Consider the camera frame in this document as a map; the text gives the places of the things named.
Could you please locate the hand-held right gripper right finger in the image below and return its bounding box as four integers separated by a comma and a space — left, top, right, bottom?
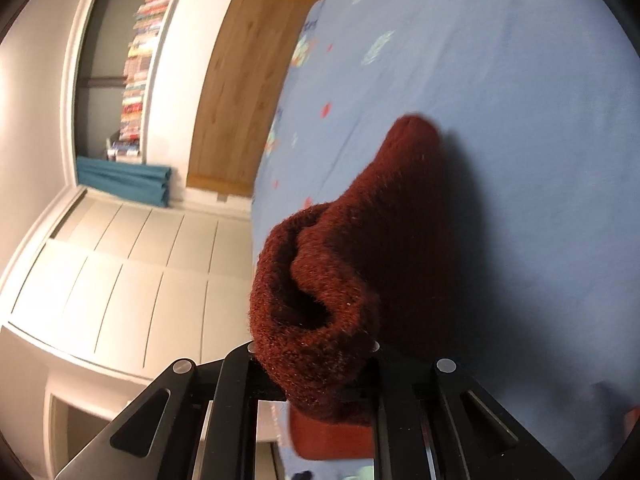
345, 342, 576, 480

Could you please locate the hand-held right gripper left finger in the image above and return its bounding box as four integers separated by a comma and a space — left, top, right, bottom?
55, 342, 288, 480

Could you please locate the dark red knitted sweater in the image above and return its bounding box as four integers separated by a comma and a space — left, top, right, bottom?
248, 115, 463, 461

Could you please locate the white wardrobe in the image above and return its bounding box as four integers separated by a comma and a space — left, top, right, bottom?
0, 185, 256, 381

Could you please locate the teal curtain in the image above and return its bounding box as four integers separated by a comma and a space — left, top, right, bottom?
76, 156, 172, 208

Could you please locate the blue dinosaur print bed sheet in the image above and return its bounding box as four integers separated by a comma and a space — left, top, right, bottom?
248, 0, 640, 480

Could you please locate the wooden headboard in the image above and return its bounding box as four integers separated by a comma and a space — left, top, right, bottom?
186, 0, 326, 196

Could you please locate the row of books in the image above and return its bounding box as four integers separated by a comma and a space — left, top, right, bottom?
105, 0, 188, 163

